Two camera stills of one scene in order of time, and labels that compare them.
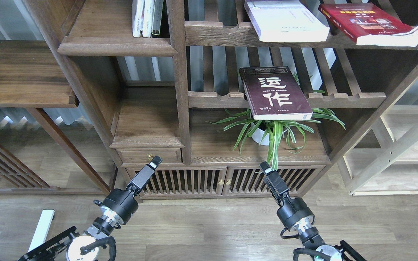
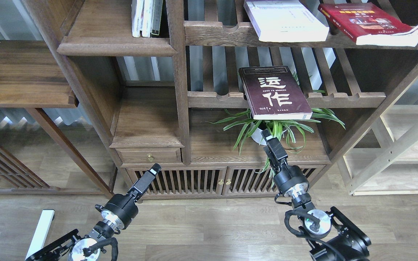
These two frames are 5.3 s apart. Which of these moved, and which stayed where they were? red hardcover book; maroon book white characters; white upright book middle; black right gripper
Moved: black right gripper
Stayed: white upright book middle; red hardcover book; maroon book white characters
